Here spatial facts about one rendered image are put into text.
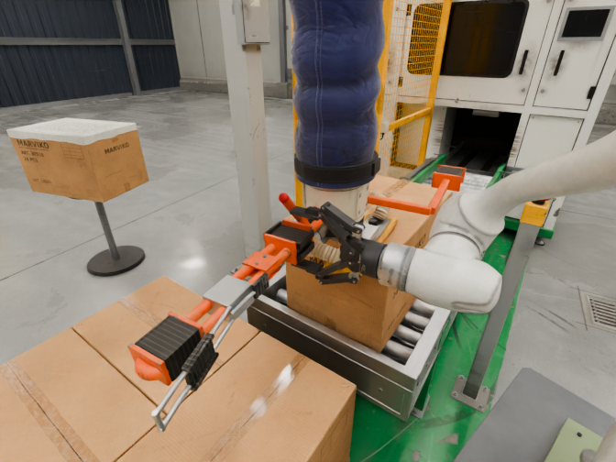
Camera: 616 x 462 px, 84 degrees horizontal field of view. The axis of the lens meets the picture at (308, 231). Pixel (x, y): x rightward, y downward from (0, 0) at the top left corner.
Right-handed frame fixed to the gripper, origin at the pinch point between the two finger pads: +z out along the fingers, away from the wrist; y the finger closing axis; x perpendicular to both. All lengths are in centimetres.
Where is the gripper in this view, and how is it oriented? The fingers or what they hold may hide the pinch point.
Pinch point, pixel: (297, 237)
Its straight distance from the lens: 78.0
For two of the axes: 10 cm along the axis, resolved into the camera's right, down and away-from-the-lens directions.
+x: 4.9, -4.2, 7.6
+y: 0.0, 8.8, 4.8
